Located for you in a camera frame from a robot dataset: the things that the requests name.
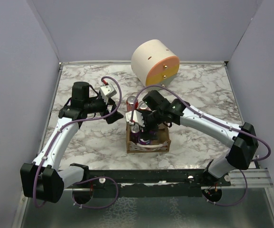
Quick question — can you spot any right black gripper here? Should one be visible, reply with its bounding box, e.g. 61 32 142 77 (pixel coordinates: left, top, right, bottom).
138 109 164 140

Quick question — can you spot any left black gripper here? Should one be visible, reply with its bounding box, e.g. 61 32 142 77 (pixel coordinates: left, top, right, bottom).
85 95 123 123

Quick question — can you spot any purple soda can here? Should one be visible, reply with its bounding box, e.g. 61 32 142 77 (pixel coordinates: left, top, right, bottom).
138 138 153 145
130 124 140 143

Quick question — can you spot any red soda can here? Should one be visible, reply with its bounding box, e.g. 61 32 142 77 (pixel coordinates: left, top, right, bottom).
126 96 138 112
138 102 151 111

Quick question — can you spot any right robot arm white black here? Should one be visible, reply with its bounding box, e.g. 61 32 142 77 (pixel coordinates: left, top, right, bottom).
142 90 258 186

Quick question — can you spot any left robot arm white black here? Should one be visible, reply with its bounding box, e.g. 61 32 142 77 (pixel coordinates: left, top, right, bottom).
20 79 123 203

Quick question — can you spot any red soda can front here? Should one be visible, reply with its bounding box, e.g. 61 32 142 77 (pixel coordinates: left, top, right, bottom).
138 102 151 111

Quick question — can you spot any round pastel drawer cabinet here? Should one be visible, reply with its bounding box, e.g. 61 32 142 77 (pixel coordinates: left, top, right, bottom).
131 39 180 87

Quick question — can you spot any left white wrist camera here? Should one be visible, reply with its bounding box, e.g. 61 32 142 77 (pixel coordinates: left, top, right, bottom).
100 85 117 104

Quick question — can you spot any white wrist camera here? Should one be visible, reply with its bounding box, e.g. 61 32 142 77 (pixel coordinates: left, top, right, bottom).
100 85 117 104
125 110 145 127

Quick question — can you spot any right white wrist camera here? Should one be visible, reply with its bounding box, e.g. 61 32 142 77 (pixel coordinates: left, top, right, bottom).
125 110 145 127

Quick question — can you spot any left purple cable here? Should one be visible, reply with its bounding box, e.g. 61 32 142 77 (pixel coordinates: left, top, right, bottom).
33 76 123 209

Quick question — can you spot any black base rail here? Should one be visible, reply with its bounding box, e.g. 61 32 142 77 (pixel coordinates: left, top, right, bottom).
70 163 231 198

